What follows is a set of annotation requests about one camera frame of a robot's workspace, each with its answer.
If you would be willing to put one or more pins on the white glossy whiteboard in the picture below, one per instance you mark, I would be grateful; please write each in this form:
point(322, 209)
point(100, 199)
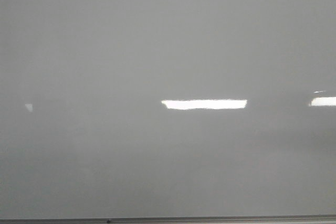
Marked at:
point(167, 108)

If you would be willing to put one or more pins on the grey aluminium whiteboard frame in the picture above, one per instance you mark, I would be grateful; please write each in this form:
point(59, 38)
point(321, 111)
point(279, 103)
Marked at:
point(240, 219)

